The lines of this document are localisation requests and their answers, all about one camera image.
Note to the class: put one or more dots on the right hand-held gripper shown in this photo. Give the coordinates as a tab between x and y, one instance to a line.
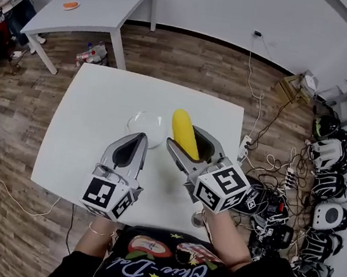
218	185

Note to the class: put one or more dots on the clear glass bowl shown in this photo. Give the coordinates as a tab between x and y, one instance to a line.
144	125

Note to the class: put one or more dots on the cardboard box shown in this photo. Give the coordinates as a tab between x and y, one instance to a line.
290	91

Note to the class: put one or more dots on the person's right forearm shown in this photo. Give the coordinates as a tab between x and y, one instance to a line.
230	238

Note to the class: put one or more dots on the long grey table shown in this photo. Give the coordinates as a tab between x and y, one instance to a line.
92	11

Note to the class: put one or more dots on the small white device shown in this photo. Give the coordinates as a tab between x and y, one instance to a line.
310	81

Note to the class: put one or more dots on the person's left forearm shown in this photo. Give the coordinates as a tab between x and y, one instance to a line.
95	240

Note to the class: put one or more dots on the square white table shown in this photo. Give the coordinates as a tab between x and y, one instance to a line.
102	99

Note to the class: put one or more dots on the white power strip with plugs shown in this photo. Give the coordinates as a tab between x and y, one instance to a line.
289	178

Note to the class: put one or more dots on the white round backpack unit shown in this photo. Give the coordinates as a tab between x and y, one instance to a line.
330	216

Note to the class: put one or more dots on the black wall plug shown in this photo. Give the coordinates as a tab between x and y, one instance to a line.
257	34

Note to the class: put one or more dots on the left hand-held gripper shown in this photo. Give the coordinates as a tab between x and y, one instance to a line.
98	191

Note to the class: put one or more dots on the bag of plastic bottles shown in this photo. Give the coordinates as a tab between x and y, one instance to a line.
92	54

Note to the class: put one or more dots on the orange object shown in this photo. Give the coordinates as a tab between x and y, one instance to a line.
71	5

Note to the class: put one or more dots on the yellow banana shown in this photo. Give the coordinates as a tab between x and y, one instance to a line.
184	129

